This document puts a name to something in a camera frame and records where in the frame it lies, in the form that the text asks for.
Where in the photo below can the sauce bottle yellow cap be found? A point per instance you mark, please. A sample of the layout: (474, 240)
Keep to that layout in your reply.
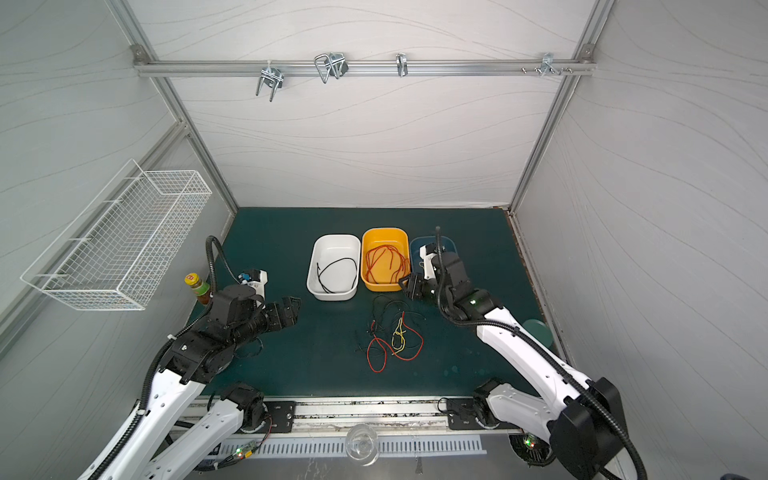
(200, 287)

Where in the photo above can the yellow plastic bin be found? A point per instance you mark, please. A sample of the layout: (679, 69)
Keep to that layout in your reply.
(385, 259)

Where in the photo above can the green lidded glass jar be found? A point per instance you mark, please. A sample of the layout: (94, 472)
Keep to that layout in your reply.
(539, 331)

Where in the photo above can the clear glass cup front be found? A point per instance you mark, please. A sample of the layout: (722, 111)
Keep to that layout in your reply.
(362, 445)

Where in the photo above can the aluminium crossbar rail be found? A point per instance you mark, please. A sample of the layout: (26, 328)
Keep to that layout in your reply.
(357, 68)

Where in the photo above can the metal clamp small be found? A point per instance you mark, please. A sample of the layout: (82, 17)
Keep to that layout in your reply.
(401, 65)

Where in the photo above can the metal u-bolt clamp middle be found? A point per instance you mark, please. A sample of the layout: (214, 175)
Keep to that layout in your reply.
(331, 65)

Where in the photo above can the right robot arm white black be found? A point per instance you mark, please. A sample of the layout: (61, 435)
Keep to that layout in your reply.
(581, 420)

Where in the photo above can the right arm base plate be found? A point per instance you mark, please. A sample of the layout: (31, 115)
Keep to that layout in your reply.
(463, 414)

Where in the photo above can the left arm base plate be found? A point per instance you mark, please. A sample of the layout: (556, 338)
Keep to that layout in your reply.
(276, 417)

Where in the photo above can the metal u-bolt clamp left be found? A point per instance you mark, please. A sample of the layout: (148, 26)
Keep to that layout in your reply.
(271, 79)

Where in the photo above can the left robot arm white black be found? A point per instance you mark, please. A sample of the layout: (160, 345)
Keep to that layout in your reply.
(235, 316)

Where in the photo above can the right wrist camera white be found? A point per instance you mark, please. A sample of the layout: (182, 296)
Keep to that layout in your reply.
(427, 253)

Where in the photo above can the white vent grille strip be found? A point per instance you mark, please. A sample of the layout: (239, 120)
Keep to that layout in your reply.
(409, 446)

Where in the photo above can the metal bracket right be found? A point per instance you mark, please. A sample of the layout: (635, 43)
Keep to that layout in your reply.
(547, 67)

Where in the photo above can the white wire basket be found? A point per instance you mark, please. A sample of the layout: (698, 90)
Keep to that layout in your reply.
(113, 255)

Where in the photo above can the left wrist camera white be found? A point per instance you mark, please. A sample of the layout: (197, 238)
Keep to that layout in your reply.
(256, 279)

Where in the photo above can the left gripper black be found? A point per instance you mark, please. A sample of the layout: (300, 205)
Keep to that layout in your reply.
(291, 315)

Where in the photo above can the metal u-bolt clamp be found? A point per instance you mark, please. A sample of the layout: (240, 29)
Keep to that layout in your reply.
(331, 65)
(271, 79)

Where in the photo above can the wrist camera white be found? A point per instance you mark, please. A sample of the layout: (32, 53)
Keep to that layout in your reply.
(427, 253)
(256, 279)

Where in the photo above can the white plastic bin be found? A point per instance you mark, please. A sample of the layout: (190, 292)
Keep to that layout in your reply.
(334, 269)

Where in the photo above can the blue plastic bin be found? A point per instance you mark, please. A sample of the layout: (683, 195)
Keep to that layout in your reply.
(415, 245)

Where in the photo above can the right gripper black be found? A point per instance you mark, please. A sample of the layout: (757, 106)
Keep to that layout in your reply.
(417, 284)

